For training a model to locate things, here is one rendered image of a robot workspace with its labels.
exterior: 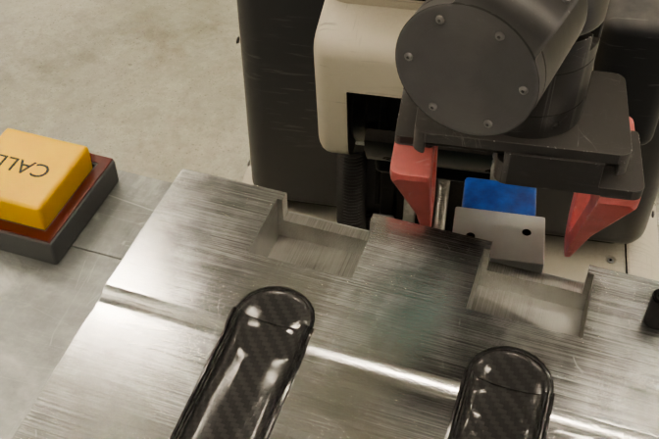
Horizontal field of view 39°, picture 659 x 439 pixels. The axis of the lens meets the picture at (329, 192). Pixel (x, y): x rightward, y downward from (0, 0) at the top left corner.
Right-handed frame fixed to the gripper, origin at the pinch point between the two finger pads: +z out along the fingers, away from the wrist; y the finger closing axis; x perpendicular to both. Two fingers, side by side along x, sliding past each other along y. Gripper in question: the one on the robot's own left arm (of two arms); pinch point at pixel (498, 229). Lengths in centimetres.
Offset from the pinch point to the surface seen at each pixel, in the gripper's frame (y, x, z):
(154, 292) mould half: -16.1, -11.0, -4.2
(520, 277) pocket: 0.9, -6.0, -2.9
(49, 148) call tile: -28.1, 3.4, 1.1
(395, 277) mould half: -5.1, -8.3, -4.3
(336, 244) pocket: -8.5, -4.5, -2.0
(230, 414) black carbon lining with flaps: -11.2, -16.2, -3.2
